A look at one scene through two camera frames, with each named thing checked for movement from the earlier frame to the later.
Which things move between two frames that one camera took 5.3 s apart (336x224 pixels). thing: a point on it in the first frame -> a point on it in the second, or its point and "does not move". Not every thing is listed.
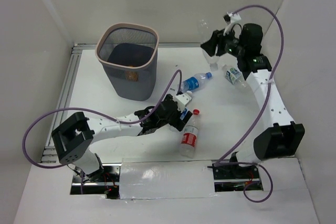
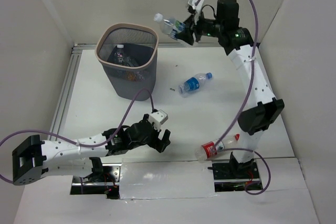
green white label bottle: (234, 76) -> (169, 26)
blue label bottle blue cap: (195, 82) does not move
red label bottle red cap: (189, 139) -> (208, 150)
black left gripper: (177, 118) -> (156, 138)
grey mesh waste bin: (128, 53) does not move
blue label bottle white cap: (182, 115) -> (119, 55)
